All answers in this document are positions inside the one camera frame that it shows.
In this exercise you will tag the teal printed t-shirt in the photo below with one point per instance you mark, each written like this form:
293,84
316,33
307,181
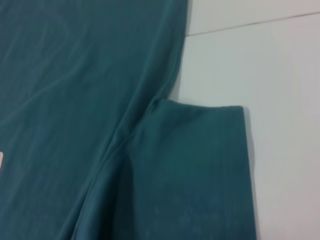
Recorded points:
100,100

